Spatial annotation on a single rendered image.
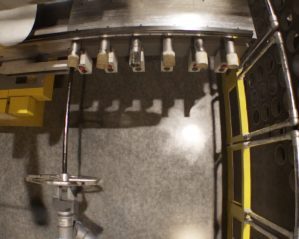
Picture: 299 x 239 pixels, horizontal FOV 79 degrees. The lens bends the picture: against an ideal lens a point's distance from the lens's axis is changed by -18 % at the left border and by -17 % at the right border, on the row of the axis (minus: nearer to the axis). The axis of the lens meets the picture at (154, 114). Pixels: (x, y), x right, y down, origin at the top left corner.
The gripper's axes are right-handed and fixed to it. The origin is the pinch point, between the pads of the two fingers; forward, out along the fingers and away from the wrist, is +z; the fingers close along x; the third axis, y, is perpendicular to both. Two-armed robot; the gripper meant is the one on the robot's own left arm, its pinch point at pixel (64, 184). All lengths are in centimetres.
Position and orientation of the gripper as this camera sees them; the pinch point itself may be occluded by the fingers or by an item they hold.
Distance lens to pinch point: 110.0
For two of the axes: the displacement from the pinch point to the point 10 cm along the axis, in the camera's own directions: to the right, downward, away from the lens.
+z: -0.1, -9.8, 2.1
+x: -9.8, 0.5, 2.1
